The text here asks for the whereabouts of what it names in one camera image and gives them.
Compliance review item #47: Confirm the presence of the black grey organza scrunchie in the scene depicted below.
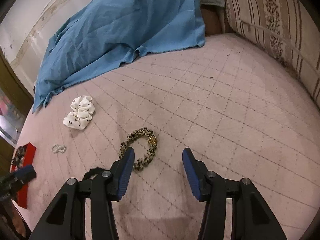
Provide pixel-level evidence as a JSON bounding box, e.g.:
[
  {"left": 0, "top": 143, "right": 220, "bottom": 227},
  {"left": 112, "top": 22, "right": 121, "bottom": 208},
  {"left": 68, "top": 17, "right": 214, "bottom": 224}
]
[{"left": 12, "top": 146, "right": 25, "bottom": 168}]

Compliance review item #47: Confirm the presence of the blue blanket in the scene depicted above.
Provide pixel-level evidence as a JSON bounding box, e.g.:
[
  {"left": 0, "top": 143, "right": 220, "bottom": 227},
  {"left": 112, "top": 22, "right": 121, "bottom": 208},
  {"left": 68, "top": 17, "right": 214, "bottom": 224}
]
[{"left": 33, "top": 0, "right": 205, "bottom": 109}]

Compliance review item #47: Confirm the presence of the red tray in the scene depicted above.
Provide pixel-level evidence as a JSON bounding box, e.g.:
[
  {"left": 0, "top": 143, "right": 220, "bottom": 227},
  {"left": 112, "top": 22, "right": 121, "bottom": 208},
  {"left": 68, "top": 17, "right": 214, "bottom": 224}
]
[{"left": 10, "top": 142, "right": 36, "bottom": 209}]

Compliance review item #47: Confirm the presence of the small pale bead bracelet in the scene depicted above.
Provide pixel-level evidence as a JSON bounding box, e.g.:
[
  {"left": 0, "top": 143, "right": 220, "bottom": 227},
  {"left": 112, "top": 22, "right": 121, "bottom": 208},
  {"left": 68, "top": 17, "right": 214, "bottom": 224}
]
[{"left": 51, "top": 143, "right": 67, "bottom": 155}]

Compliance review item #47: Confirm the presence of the white cherry print scrunchie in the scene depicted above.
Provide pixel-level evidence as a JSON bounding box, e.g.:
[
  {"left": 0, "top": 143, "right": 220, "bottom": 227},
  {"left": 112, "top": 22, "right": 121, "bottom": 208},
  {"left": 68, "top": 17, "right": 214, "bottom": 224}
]
[{"left": 63, "top": 95, "right": 95, "bottom": 130}]

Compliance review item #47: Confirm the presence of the striped floral pillow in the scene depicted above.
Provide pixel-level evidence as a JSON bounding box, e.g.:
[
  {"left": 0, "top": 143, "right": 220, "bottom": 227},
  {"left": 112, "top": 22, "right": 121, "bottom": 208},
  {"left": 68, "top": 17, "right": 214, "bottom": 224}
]
[{"left": 225, "top": 0, "right": 319, "bottom": 103}]

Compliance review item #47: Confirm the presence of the leopard print hair tie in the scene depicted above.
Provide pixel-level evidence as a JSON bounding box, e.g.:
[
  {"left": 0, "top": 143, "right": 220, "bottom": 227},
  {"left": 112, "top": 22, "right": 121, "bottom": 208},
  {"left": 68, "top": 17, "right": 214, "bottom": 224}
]
[{"left": 118, "top": 127, "right": 160, "bottom": 172}]

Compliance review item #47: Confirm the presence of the black hair tie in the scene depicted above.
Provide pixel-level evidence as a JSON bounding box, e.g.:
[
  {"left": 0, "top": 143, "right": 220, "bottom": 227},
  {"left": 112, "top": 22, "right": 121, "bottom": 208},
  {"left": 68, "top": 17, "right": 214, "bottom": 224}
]
[{"left": 81, "top": 166, "right": 106, "bottom": 181}]

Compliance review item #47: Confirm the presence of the wooden glass door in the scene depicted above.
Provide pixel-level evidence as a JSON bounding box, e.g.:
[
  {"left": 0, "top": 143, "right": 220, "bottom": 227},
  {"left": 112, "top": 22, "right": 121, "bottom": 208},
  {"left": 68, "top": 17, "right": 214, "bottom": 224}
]
[{"left": 1, "top": 53, "right": 33, "bottom": 170}]

